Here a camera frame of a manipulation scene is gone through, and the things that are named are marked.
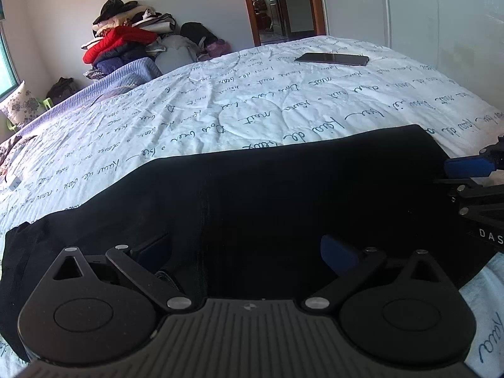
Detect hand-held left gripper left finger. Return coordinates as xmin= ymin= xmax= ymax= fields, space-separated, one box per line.
xmin=51 ymin=235 xmax=193 ymax=312

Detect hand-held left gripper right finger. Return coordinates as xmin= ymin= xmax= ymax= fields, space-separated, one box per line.
xmin=303 ymin=234 xmax=446 ymax=312

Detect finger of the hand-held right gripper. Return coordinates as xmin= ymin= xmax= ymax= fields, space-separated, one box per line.
xmin=432 ymin=179 xmax=504 ymax=216
xmin=443 ymin=135 xmax=504 ymax=180

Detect black pants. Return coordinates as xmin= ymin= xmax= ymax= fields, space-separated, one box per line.
xmin=0 ymin=124 xmax=504 ymax=363

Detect white wardrobe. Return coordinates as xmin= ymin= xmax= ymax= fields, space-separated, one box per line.
xmin=319 ymin=0 xmax=504 ymax=116

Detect black smartphone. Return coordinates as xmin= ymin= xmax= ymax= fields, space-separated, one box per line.
xmin=294 ymin=52 xmax=370 ymax=67

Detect blue striped blanket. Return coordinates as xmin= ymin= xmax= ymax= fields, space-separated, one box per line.
xmin=11 ymin=57 xmax=163 ymax=139

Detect white quilt with script print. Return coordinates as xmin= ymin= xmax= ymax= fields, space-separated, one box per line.
xmin=0 ymin=35 xmax=504 ymax=375

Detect patterned floral blanket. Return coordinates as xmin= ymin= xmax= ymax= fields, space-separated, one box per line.
xmin=0 ymin=134 xmax=37 ymax=167

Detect green plastic chair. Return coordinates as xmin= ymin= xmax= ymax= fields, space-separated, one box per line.
xmin=5 ymin=96 xmax=54 ymax=131

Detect black bag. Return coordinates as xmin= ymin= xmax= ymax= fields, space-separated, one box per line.
xmin=46 ymin=77 xmax=78 ymax=105

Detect navy jacket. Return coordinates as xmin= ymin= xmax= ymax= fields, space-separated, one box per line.
xmin=92 ymin=43 xmax=149 ymax=76

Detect grey bag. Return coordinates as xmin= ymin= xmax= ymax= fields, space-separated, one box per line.
xmin=155 ymin=34 xmax=198 ymax=74

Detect floral pillow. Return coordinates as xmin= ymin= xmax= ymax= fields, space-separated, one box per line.
xmin=0 ymin=80 xmax=44 ymax=127

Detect purple bag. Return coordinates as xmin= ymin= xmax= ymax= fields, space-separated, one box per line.
xmin=204 ymin=39 xmax=231 ymax=59

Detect red jacket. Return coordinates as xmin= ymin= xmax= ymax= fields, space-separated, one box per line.
xmin=82 ymin=26 xmax=158 ymax=65

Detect black backpack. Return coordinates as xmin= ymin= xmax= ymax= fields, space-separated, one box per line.
xmin=180 ymin=21 xmax=219 ymax=46

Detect black garment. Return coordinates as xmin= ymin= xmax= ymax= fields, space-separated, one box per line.
xmin=93 ymin=0 xmax=139 ymax=25

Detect wooden door frame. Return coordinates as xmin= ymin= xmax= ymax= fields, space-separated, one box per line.
xmin=238 ymin=0 xmax=330 ymax=47

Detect window with green frame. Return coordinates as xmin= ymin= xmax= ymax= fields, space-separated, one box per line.
xmin=0 ymin=0 xmax=21 ymax=100

